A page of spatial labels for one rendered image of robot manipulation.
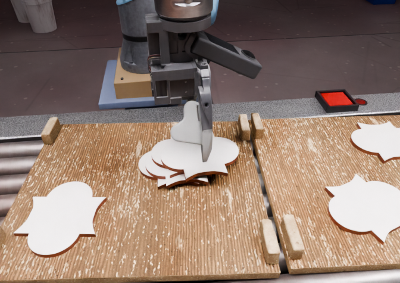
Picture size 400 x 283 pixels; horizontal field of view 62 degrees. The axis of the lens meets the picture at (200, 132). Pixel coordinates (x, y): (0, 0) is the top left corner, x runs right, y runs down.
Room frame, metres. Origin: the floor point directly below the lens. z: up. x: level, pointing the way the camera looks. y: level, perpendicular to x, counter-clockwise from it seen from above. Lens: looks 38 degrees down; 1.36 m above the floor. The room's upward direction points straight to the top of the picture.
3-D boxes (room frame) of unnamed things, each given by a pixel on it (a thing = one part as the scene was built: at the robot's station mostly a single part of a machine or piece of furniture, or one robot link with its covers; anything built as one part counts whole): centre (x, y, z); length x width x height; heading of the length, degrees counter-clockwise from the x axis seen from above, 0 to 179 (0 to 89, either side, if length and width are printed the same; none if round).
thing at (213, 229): (0.41, 0.10, 0.93); 0.41 x 0.35 x 0.02; 92
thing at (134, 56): (0.91, 0.16, 0.97); 0.15 x 0.15 x 0.10
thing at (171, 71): (0.44, 0.03, 1.15); 0.09 x 0.08 x 0.12; 101
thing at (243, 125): (0.55, -0.09, 0.95); 0.06 x 0.02 x 0.03; 2
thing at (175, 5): (0.44, 0.02, 1.23); 0.08 x 0.08 x 0.05
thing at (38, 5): (3.64, 1.71, 0.18); 0.30 x 0.30 x 0.37
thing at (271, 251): (0.28, -0.10, 0.95); 0.06 x 0.02 x 0.03; 2
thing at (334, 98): (0.69, -0.33, 0.92); 0.06 x 0.06 x 0.01; 7
